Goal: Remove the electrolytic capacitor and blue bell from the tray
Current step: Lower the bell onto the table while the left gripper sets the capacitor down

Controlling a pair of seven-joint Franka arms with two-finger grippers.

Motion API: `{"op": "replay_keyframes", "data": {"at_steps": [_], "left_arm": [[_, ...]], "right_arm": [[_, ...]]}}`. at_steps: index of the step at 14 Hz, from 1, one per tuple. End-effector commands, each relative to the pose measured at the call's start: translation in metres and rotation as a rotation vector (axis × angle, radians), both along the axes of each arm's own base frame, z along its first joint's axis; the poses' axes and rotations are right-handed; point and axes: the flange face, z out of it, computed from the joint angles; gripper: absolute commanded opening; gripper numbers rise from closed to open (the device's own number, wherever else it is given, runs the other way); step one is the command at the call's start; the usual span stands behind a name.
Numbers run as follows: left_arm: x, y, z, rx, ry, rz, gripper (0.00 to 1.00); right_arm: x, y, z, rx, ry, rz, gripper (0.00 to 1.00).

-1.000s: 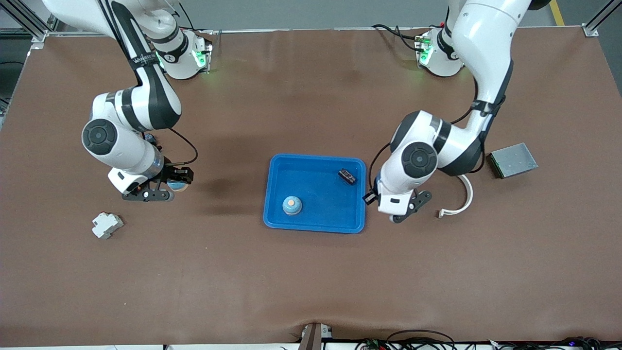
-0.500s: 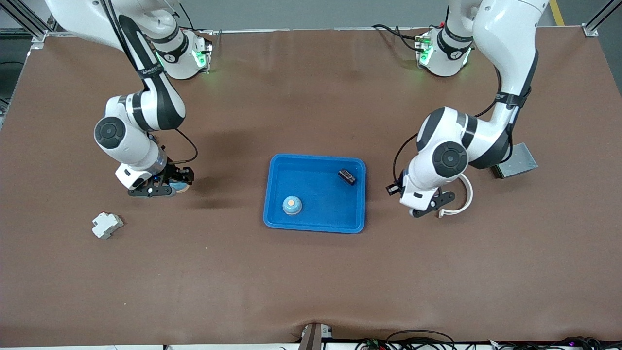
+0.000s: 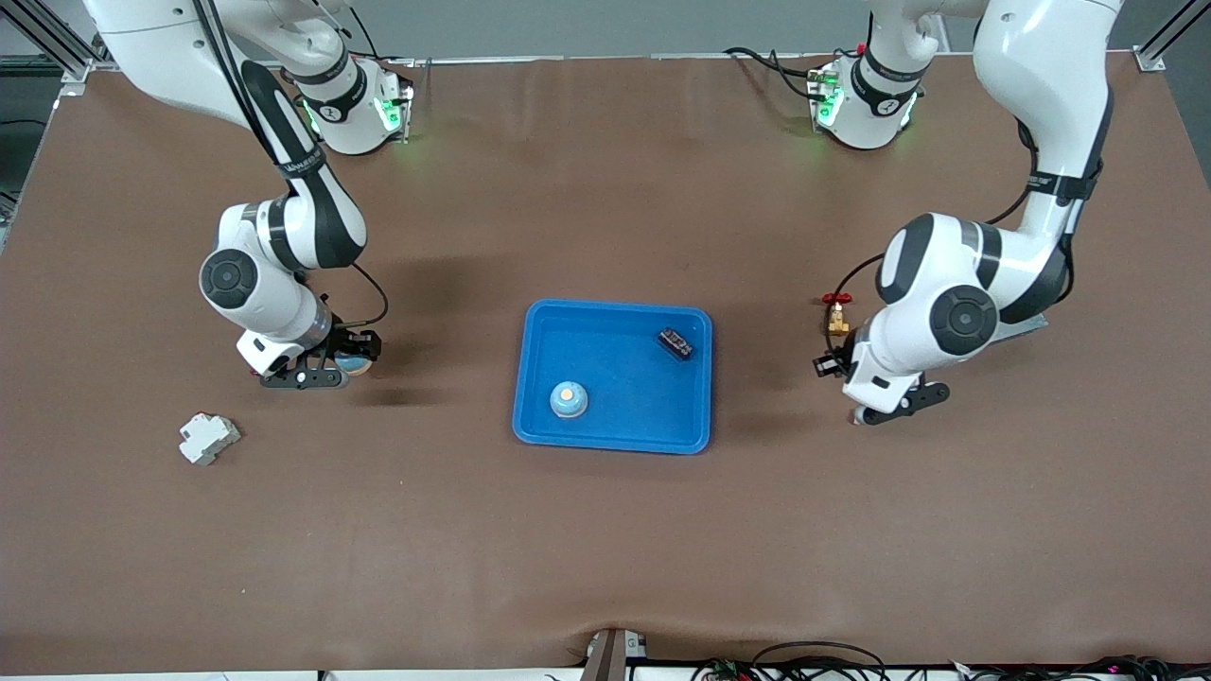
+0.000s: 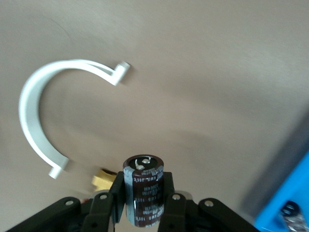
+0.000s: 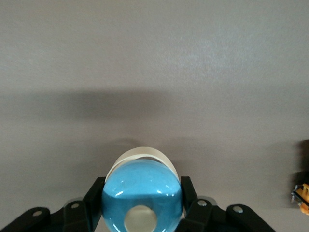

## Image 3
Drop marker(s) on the light blue desk bell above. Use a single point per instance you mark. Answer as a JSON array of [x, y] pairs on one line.
[[569, 400], [356, 367]]

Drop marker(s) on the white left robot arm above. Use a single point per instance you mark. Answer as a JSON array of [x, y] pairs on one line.
[[1041, 95]]

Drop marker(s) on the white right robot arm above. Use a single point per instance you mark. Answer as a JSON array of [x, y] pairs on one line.
[[312, 227]]

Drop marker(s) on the white circuit breaker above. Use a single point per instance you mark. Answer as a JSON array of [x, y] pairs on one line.
[[208, 440]]

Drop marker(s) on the grey metal box module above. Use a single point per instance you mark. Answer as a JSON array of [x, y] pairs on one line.
[[1031, 324]]

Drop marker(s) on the blue plastic tray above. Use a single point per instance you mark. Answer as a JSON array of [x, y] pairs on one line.
[[615, 426]]

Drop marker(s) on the grey metal table clamp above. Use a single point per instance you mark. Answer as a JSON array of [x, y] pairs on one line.
[[610, 657]]

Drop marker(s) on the aluminium frame profile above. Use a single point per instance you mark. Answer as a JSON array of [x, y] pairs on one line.
[[1168, 33], [47, 43]]

